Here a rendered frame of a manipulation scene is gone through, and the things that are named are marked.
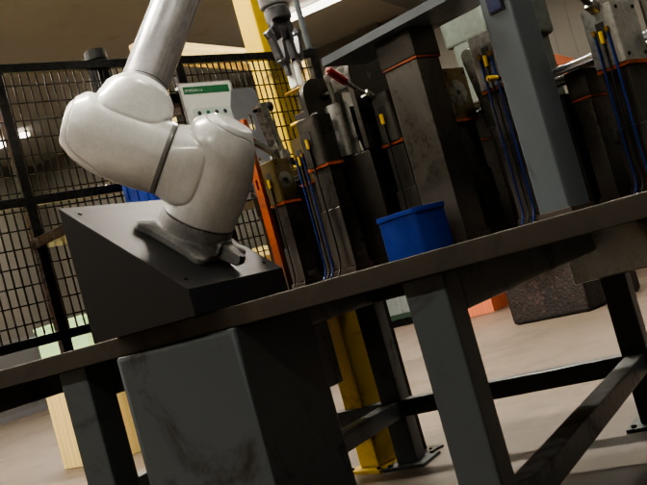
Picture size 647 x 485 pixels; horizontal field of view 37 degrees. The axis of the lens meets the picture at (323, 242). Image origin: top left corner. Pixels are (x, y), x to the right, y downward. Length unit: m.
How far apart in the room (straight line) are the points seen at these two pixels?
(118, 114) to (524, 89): 0.78
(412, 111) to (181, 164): 0.48
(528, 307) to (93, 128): 5.61
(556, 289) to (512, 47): 5.34
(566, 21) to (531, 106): 9.87
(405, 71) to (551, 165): 0.38
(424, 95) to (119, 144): 0.61
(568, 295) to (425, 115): 5.17
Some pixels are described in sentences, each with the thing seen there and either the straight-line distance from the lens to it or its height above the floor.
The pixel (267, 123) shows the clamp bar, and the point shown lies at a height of 1.15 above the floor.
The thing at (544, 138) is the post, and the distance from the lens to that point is 1.80.
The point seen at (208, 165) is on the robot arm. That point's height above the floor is 0.98.
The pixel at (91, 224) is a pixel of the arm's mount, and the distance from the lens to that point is 1.95.
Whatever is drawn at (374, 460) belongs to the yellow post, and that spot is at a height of 0.04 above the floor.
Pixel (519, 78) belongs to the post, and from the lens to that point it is 1.82.
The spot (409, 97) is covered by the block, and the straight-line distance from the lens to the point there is 1.98.
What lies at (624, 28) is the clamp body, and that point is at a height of 1.01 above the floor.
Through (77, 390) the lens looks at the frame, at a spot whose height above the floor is 0.61.
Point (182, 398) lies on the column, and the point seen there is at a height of 0.55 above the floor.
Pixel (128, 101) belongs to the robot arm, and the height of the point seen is 1.14.
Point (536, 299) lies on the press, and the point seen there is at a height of 0.16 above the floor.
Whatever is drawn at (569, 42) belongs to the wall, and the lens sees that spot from 11.64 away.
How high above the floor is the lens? 0.70
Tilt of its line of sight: 2 degrees up
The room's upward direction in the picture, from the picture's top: 15 degrees counter-clockwise
